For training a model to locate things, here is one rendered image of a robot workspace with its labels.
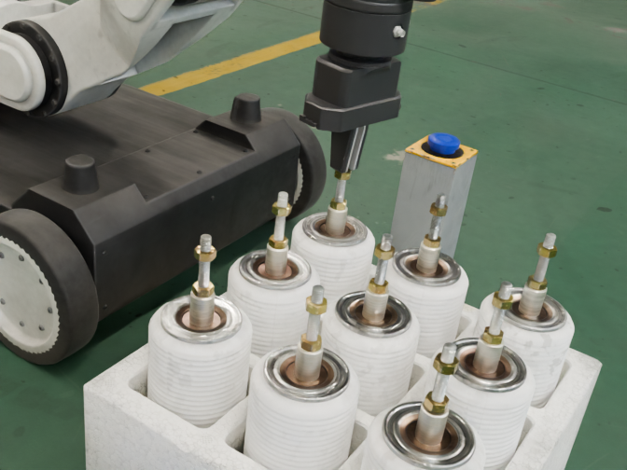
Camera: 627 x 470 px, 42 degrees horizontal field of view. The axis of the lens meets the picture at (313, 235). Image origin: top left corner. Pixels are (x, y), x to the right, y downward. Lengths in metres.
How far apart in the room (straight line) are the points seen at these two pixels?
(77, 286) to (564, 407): 0.56
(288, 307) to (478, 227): 0.80
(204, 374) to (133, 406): 0.08
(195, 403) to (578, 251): 0.96
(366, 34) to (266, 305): 0.28
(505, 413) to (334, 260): 0.27
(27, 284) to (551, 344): 0.63
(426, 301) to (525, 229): 0.76
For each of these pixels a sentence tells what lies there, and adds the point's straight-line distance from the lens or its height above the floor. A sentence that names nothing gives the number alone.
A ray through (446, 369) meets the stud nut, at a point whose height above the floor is 0.33.
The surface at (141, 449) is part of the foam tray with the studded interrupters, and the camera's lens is 0.79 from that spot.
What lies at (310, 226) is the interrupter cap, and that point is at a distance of 0.93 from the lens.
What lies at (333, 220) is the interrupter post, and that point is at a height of 0.27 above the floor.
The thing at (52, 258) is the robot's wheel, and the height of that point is 0.18.
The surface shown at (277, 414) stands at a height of 0.24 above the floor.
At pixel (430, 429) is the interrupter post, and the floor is 0.27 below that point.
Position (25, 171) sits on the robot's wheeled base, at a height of 0.17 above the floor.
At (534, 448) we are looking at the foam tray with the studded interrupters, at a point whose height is 0.18.
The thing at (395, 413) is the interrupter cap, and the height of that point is 0.25.
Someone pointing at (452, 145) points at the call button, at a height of 0.33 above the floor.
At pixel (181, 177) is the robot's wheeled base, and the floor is 0.19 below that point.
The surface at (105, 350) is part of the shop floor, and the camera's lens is 1.14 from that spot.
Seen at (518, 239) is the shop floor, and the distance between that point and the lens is 1.55.
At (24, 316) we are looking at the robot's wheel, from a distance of 1.11.
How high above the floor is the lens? 0.70
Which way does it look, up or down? 29 degrees down
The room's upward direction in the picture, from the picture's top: 7 degrees clockwise
